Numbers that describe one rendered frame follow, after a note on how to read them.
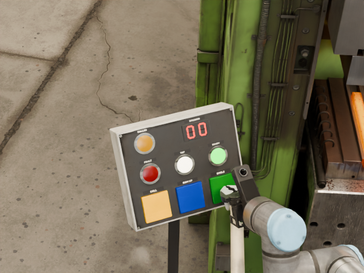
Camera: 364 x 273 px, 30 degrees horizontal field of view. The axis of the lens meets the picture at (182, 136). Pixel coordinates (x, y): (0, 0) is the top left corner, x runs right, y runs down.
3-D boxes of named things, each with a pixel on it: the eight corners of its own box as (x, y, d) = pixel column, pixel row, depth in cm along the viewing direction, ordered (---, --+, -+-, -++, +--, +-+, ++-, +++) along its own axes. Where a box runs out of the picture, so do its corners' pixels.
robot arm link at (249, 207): (247, 206, 164) (282, 195, 167) (239, 200, 169) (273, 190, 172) (252, 240, 166) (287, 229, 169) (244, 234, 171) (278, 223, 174)
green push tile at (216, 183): (238, 197, 192) (234, 172, 190) (213, 204, 190) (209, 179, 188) (235, 196, 194) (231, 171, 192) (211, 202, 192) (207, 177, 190)
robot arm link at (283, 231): (274, 259, 155) (272, 216, 153) (250, 242, 166) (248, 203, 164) (310, 251, 158) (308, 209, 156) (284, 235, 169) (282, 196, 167)
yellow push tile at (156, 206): (172, 216, 186) (167, 190, 185) (146, 224, 184) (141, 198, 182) (170, 214, 188) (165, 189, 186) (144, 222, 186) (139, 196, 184)
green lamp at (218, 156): (225, 166, 189) (226, 154, 186) (209, 164, 189) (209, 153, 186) (225, 157, 191) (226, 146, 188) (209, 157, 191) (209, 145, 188)
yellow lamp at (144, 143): (153, 154, 181) (153, 141, 178) (135, 153, 181) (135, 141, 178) (154, 145, 183) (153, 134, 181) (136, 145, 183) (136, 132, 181)
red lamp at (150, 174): (158, 183, 183) (158, 172, 180) (141, 183, 183) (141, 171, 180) (159, 175, 185) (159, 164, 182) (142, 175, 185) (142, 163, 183)
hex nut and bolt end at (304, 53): (307, 70, 200) (311, 51, 195) (297, 70, 200) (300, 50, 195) (306, 65, 201) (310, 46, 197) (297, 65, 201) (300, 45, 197)
